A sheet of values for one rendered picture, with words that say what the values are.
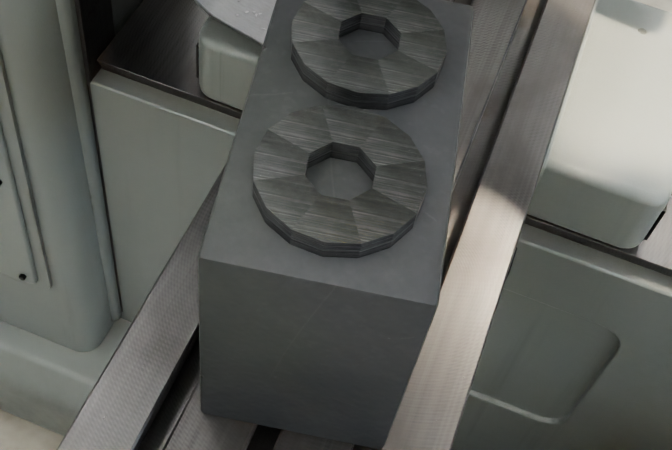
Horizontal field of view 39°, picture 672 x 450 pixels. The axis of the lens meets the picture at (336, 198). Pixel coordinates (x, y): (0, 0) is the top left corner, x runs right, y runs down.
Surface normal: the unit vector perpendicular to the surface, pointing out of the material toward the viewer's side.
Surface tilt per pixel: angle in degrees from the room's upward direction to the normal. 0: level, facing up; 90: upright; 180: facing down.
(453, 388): 0
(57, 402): 63
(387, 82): 0
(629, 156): 0
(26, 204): 89
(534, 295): 90
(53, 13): 89
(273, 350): 90
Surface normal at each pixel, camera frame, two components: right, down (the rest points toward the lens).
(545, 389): -0.36, 0.73
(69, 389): -0.29, 0.46
